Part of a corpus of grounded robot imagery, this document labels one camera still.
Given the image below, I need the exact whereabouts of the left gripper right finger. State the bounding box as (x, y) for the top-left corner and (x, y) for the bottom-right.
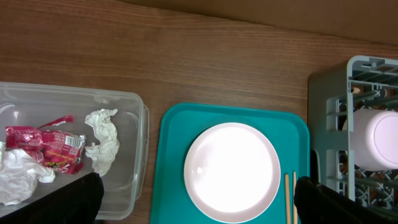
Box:
(294, 177), (395, 224)

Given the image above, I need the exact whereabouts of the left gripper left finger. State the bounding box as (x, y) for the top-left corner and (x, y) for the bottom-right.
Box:
(1, 172), (104, 224)

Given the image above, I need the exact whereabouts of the white paper napkin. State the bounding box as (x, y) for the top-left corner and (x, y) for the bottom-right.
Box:
(85, 109), (120, 177)

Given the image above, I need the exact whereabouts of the red snack wrapper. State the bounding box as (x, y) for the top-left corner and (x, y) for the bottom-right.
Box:
(6, 115), (85, 174)

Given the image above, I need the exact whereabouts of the white tissue paper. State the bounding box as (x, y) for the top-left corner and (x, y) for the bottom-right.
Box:
(1, 142), (55, 205)

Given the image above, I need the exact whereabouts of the large white plate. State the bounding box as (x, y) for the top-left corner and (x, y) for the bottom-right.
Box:
(183, 123), (281, 223)

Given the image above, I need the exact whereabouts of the small white bowl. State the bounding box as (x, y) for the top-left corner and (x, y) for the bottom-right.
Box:
(349, 109), (397, 171)

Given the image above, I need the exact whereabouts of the grey plastic dishwasher rack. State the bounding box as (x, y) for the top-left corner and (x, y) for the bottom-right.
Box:
(308, 55), (397, 222)

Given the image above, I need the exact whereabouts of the clear plastic waste bin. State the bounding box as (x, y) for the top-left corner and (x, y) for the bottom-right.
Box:
(1, 82), (149, 220)

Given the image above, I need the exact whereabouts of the small crumb in rack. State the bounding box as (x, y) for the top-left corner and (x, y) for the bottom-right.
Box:
(351, 87), (361, 94)

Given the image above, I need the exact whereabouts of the teal plastic serving tray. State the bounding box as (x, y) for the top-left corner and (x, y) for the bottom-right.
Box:
(150, 103), (310, 224)

